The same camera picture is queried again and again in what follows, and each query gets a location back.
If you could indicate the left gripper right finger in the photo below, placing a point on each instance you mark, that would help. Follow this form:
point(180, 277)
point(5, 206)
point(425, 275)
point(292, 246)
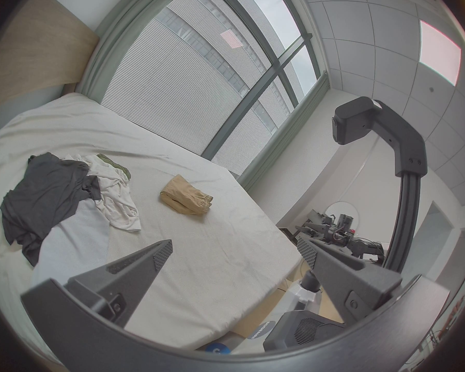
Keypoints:
point(348, 285)

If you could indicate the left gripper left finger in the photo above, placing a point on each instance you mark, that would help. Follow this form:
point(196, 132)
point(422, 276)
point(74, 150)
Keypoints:
point(128, 281)

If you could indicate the tan shorts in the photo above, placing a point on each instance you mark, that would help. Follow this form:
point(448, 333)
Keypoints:
point(186, 196)

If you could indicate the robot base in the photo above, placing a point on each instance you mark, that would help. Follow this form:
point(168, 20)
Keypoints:
point(294, 329)

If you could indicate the bed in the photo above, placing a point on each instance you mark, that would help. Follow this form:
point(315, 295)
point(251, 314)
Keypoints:
point(201, 254)

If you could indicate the pale grey garment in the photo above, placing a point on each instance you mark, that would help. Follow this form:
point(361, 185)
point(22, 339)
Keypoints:
point(77, 242)

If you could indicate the cream white garment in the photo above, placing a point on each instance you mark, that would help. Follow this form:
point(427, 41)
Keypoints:
point(116, 204)

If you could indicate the olive green garment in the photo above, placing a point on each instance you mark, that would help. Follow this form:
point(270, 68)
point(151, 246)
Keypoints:
point(118, 167)

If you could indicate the black garment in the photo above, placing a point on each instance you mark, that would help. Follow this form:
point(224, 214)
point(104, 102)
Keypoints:
point(46, 200)

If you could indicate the window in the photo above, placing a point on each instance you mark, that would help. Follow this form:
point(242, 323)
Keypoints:
point(201, 83)

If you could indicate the square ceiling light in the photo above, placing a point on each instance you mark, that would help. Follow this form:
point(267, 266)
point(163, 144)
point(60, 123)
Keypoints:
point(440, 50)

